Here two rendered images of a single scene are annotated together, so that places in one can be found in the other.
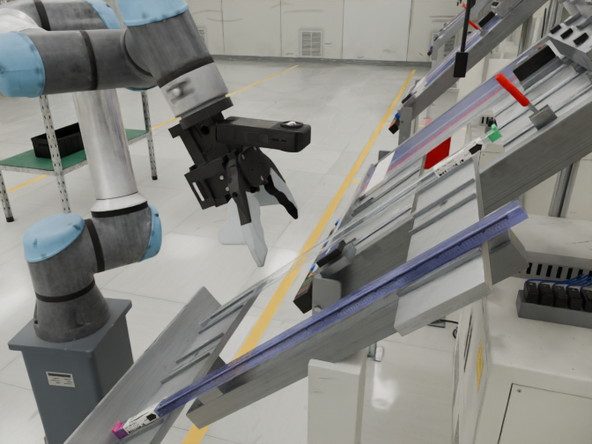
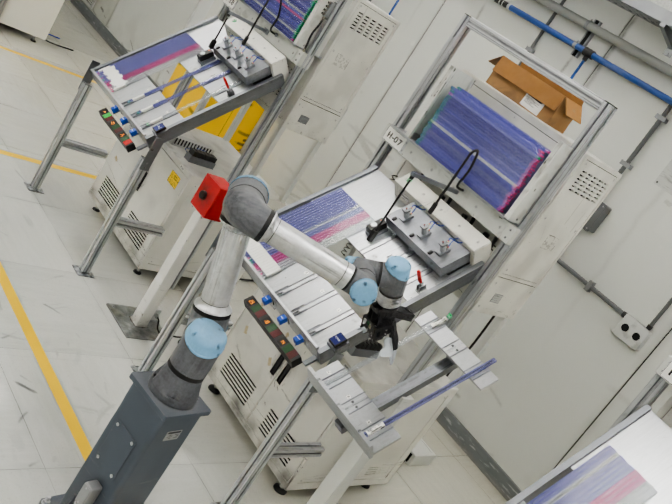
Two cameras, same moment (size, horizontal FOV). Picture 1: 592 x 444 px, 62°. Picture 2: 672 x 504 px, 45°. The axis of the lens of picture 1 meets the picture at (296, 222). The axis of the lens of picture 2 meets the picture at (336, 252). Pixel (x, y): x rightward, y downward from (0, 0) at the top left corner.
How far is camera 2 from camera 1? 2.39 m
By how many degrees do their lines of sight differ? 63
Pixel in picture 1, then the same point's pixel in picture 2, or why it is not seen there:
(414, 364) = not seen: hidden behind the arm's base
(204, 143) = (383, 315)
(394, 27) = not seen: outside the picture
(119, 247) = not seen: hidden behind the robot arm
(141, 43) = (397, 285)
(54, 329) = (192, 400)
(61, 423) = (144, 469)
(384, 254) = (355, 339)
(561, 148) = (427, 301)
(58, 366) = (178, 426)
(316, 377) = (402, 402)
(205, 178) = (382, 330)
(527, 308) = (356, 351)
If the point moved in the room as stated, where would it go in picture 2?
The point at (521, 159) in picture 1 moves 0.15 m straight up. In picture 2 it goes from (416, 304) to (440, 270)
